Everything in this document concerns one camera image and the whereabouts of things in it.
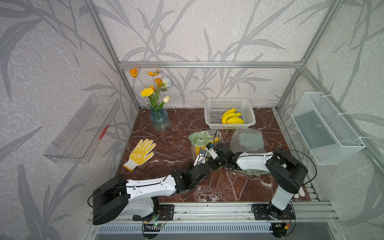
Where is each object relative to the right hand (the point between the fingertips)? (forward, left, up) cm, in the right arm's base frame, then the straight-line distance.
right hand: (208, 161), depth 91 cm
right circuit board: (-34, -33, -3) cm, 48 cm away
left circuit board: (-33, +27, -2) cm, 42 cm away
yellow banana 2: (+36, -24, +3) cm, 44 cm away
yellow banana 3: (+29, -20, +4) cm, 36 cm away
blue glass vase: (+27, +32, +11) cm, 44 cm away
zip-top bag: (+12, -24, +5) cm, 27 cm away
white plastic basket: (+37, -6, +8) cm, 38 cm away
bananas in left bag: (+8, +7, +2) cm, 10 cm away
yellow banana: (+35, -19, +4) cm, 40 cm away
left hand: (-5, +2, +9) cm, 10 cm away
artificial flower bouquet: (+30, +32, +31) cm, 54 cm away
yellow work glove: (+5, +43, +1) cm, 43 cm away
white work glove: (-18, -50, -2) cm, 53 cm away
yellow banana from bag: (+37, -15, +4) cm, 41 cm away
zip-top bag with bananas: (+12, +5, +7) cm, 14 cm away
